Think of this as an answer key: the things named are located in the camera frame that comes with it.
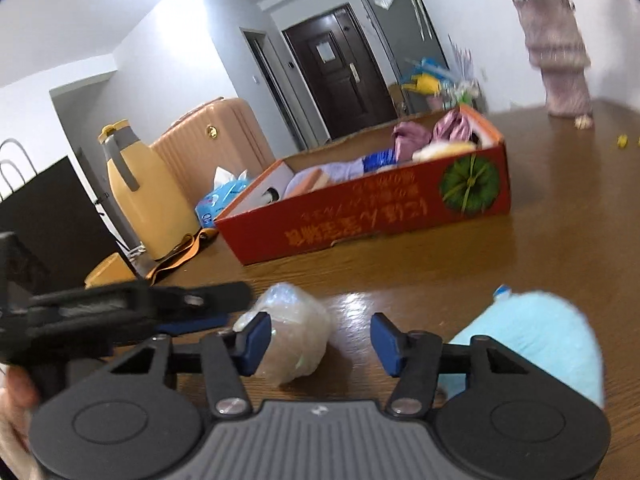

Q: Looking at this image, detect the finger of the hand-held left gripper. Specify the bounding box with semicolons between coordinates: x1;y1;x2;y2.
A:
147;281;252;312
152;314;229;336

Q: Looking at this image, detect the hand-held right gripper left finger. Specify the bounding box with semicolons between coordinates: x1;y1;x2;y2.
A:
106;311;273;419

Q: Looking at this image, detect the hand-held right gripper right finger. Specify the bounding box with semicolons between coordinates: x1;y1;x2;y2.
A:
370;311;531;418

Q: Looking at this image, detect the clear plastic bundle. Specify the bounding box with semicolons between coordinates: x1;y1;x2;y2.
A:
235;282;332;387

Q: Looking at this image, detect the red cardboard box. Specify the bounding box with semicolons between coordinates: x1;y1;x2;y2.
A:
214;105;512;267

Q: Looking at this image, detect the light blue fuzzy cloth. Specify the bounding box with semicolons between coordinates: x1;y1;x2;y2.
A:
440;285;605;408

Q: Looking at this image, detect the light purple cloth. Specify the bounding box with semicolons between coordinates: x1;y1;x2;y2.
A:
320;159;368;183

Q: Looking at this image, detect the blue white packet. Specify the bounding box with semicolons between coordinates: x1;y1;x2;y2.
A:
362;151;399;173

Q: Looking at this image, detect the yellow white plush toy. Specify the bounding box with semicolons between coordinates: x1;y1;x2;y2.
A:
412;141;476;162

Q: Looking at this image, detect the person's left hand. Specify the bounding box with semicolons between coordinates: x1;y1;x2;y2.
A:
0;366;42;443

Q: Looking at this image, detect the blue tissue pack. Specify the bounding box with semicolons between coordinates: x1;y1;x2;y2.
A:
195;166;253;228

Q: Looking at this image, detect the black paper bag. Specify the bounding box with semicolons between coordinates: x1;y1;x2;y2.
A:
0;139;133;291

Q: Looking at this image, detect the yellow thermos jug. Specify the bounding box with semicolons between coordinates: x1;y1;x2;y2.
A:
97;120;198;261

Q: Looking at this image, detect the pink suitcase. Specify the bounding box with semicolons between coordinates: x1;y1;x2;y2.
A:
150;97;276;206

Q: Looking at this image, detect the pile of colourful clutter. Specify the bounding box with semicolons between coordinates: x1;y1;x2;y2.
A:
390;35;488;116

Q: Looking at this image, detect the yellow plastic toy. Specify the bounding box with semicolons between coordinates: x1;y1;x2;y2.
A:
404;57;448;96

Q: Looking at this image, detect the dark brown door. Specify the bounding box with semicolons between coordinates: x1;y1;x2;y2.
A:
281;2;398;141

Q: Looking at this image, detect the grey refrigerator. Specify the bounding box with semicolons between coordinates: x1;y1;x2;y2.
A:
359;0;451;116

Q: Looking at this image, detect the pink ribbed vase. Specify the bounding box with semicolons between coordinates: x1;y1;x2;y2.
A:
514;0;593;117

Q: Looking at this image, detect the orange strap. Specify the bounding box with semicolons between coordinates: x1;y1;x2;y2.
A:
84;227;219;288

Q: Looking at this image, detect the grey doorway frame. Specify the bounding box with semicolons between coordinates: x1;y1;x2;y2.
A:
241;27;307;152

